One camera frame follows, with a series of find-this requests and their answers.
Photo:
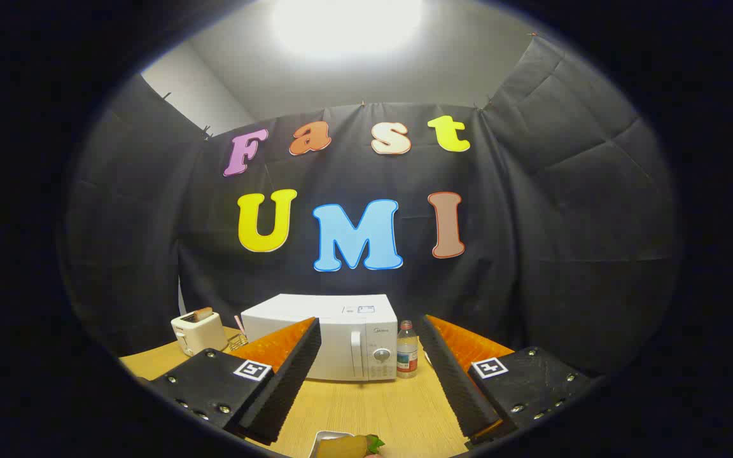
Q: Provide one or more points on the brown bread lettuce sandwich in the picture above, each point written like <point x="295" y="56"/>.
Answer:
<point x="344" y="447"/>

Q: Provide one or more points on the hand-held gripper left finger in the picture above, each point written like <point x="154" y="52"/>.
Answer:
<point x="290" y="381"/>

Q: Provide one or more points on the white toaster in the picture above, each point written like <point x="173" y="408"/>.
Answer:
<point x="201" y="334"/>

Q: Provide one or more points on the small white plate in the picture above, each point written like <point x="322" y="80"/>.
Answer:
<point x="323" y="436"/>

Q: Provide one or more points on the white microwave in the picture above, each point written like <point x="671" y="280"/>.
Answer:
<point x="354" y="324"/>

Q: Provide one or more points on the brown toast slice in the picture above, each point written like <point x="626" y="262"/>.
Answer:
<point x="202" y="313"/>

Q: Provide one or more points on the black backdrop cloth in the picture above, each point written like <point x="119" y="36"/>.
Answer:
<point x="532" y="222"/>

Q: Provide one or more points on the clear water bottle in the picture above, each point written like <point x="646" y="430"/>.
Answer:
<point x="406" y="356"/>

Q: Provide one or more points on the pink utensil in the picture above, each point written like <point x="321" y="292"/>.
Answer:
<point x="238" y="323"/>

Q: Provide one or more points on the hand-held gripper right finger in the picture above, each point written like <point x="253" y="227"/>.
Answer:
<point x="455" y="381"/>

